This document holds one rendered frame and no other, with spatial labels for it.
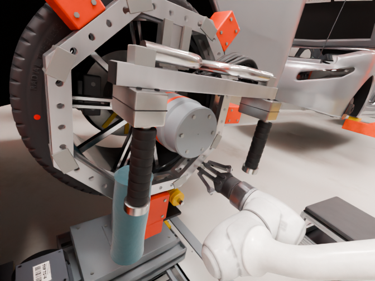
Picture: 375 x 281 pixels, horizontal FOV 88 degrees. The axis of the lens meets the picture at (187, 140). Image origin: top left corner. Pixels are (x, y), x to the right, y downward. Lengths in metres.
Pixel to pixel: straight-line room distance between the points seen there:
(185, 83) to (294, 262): 0.37
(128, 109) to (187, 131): 0.18
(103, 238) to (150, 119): 0.82
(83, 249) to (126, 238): 0.48
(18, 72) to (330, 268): 0.68
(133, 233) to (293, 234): 0.39
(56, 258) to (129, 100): 0.56
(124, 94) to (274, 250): 0.39
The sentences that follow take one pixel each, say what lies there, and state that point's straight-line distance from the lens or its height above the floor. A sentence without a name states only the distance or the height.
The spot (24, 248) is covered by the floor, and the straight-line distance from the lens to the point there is 1.40.
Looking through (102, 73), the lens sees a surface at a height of 0.92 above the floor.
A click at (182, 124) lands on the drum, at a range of 0.41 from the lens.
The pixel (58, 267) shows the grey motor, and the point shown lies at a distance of 0.72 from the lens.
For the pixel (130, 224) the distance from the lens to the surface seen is 0.52.
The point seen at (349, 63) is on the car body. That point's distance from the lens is 3.03.
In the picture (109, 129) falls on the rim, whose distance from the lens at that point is 0.62.
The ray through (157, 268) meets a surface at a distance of 1.04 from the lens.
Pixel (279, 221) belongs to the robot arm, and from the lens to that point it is 0.58.
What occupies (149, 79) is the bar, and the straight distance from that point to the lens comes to 0.30.
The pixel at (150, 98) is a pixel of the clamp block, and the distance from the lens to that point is 0.27.
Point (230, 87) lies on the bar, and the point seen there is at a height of 0.97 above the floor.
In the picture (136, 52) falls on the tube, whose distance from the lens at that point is 0.29.
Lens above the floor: 0.99
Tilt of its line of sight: 20 degrees down
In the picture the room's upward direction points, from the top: 11 degrees clockwise
